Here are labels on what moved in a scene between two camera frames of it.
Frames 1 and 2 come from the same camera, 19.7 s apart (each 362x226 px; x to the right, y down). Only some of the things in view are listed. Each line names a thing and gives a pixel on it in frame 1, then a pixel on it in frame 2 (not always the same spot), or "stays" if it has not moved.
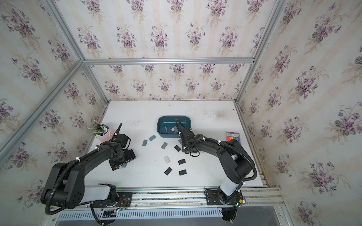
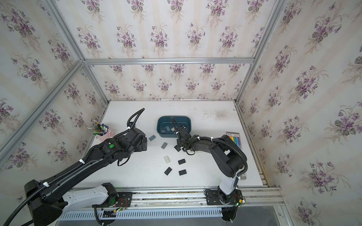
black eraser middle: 181,161 stays
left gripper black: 130,156 -> 141,148
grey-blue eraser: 152,137 stays
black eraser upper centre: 177,148 stays
